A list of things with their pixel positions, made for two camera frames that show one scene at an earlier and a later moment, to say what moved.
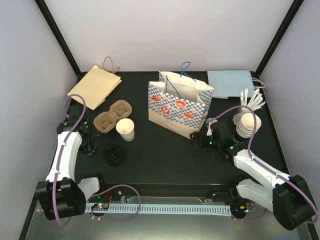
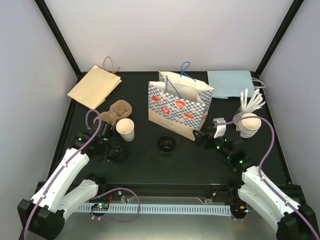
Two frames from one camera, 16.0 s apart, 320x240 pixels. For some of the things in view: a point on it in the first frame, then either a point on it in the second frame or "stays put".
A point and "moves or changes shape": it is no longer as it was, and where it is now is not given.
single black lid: x=87 y=148 moves or changes shape
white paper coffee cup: x=125 y=127 stays put
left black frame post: x=60 y=39 stays put
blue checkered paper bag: x=178 y=102 stays put
